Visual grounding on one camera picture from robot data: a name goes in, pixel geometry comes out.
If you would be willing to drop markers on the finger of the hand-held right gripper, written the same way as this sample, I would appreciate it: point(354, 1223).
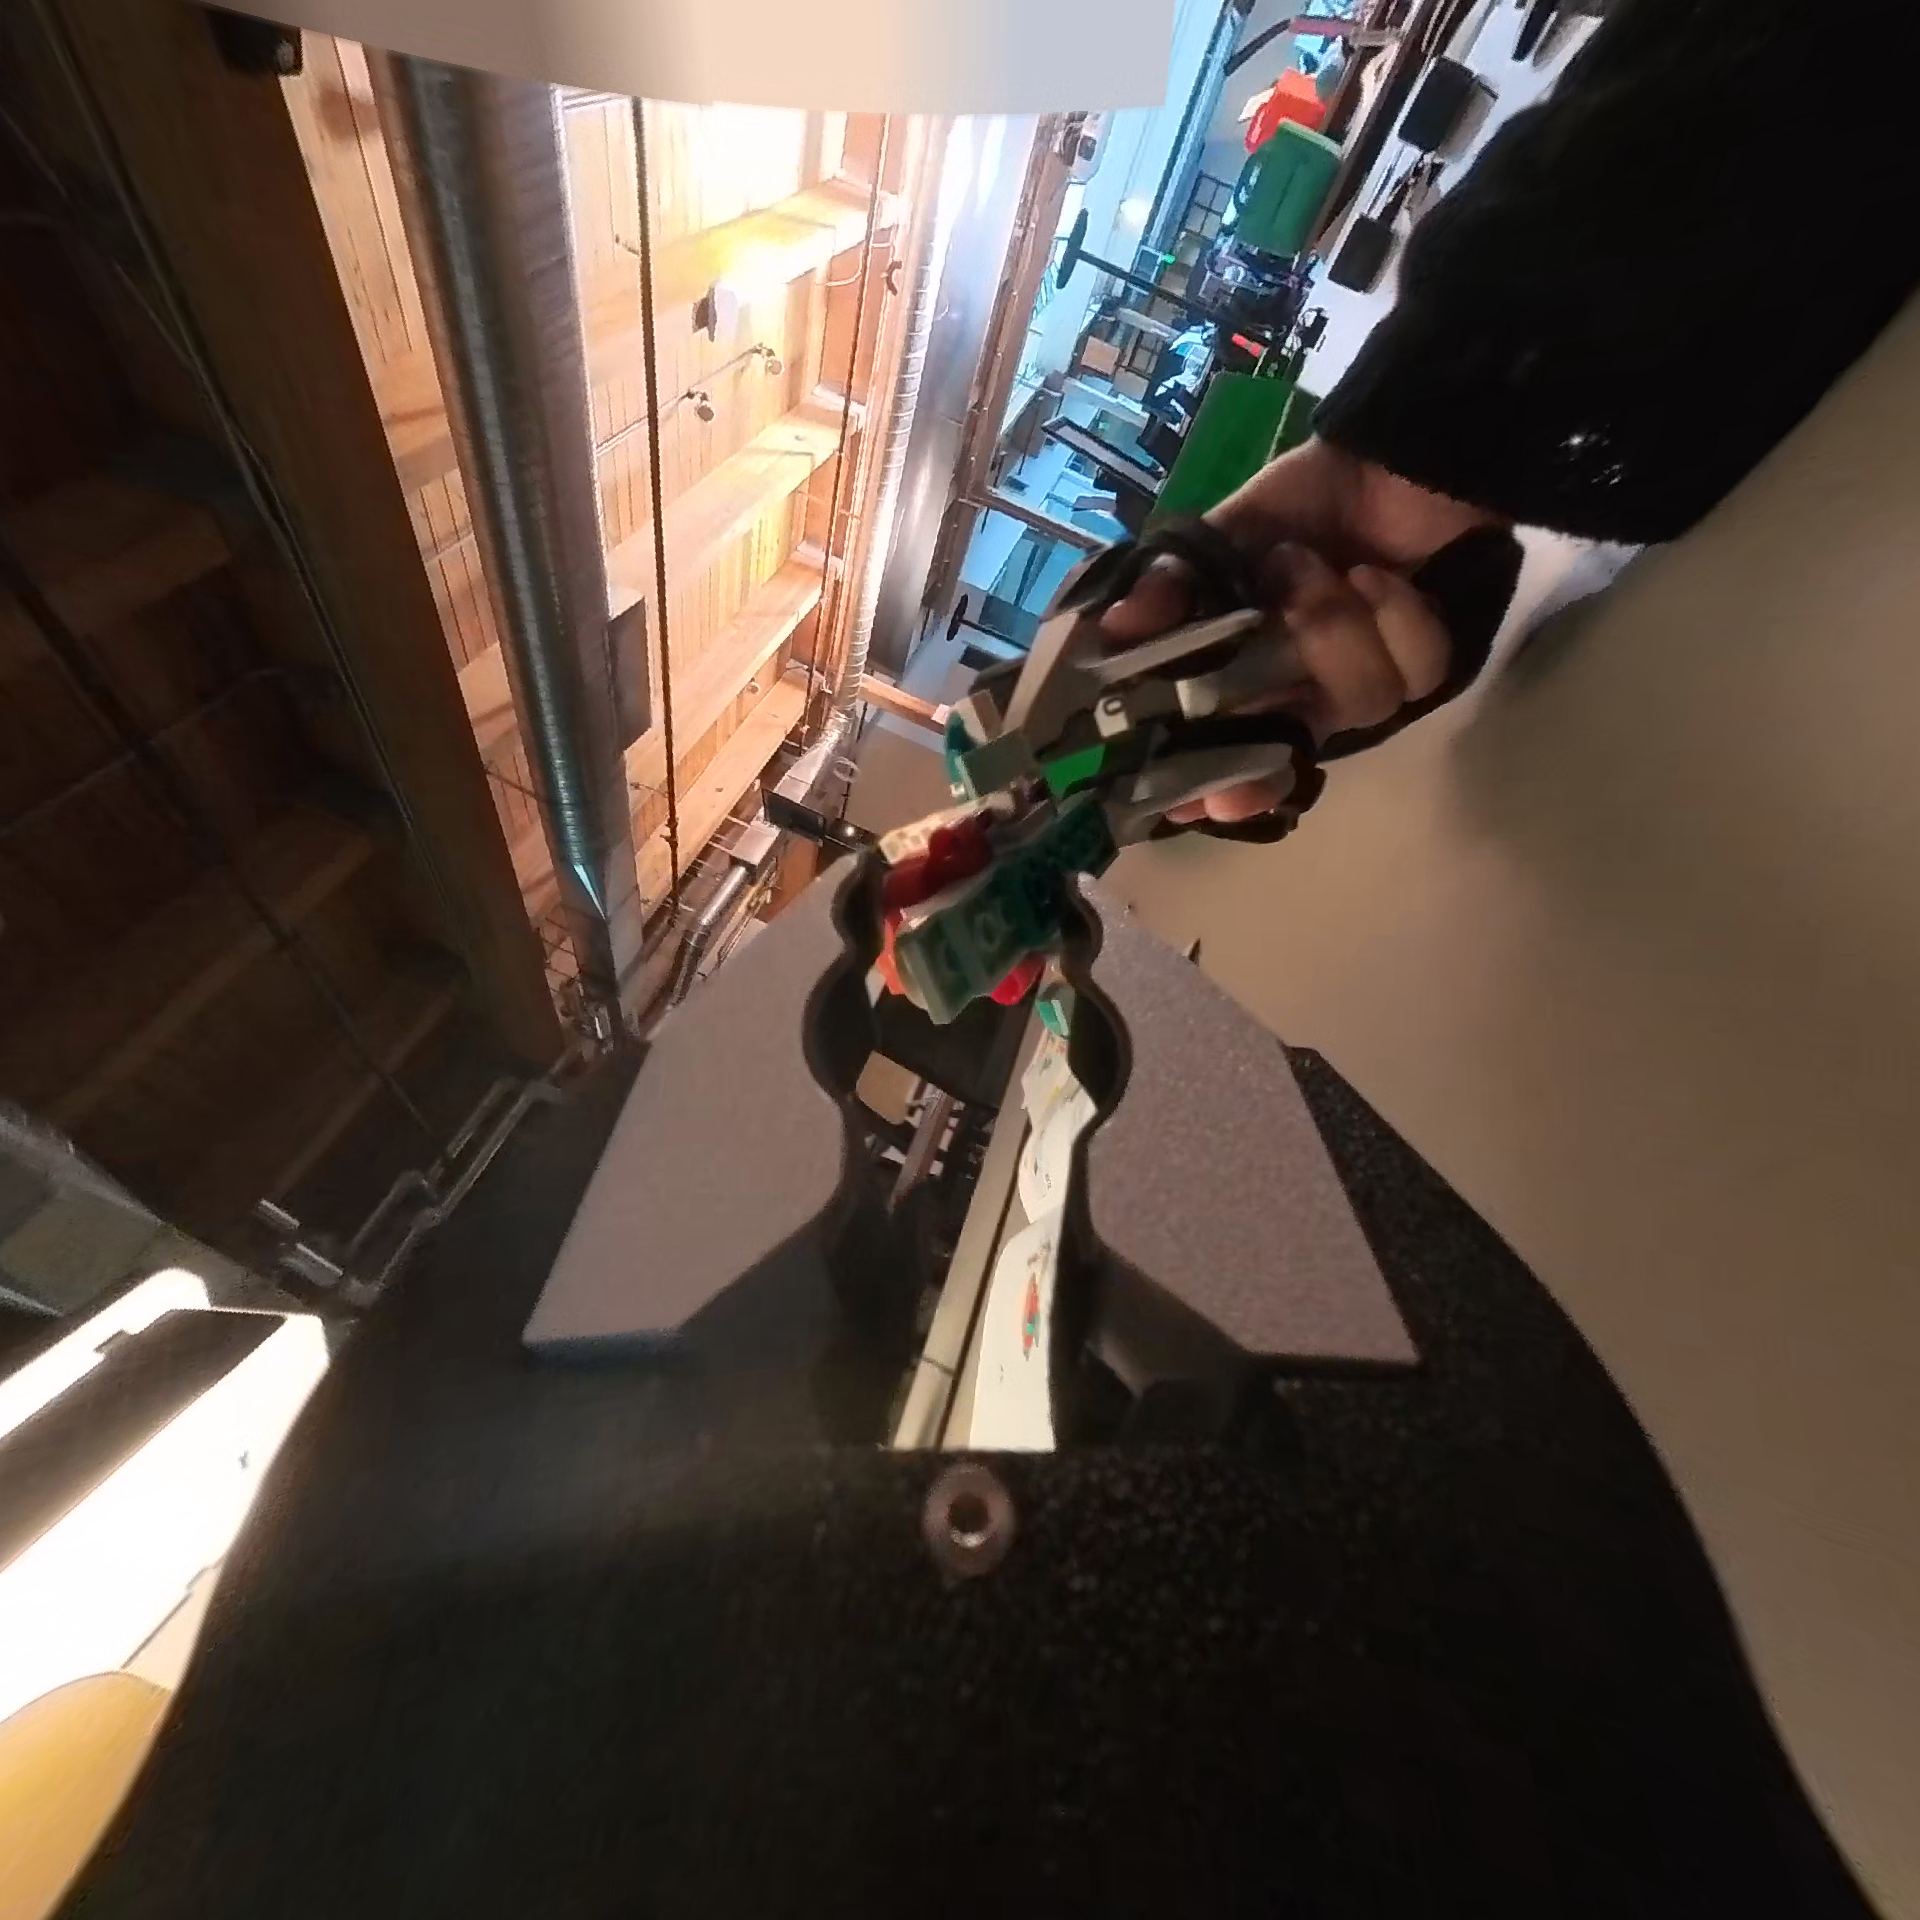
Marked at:
point(1186, 785)
point(1049, 668)

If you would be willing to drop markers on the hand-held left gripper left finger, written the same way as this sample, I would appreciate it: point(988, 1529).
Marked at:
point(706, 1198)

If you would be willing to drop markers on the person's right hand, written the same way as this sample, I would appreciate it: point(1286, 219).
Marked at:
point(1335, 601)

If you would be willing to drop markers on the orange crate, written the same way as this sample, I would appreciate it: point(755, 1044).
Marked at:
point(1292, 91)

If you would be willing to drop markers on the metal ventilation duct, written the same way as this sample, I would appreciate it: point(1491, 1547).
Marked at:
point(511, 450)

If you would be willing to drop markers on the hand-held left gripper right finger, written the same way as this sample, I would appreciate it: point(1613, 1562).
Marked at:
point(1244, 1198)

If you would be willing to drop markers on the green plastic crate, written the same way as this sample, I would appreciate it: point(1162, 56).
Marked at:
point(1230, 432)
point(1292, 187)

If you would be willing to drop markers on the open instruction booklet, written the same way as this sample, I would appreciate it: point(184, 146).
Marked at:
point(1035, 1352)

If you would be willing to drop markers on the multicolour lego model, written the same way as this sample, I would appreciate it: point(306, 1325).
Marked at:
point(975, 937)

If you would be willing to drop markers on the person's right forearm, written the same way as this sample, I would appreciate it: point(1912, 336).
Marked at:
point(1650, 255)

